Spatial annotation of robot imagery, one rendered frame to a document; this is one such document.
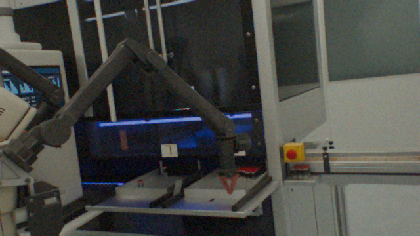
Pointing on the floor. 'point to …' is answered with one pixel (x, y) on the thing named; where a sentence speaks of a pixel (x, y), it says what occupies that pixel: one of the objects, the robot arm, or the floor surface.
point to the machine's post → (271, 115)
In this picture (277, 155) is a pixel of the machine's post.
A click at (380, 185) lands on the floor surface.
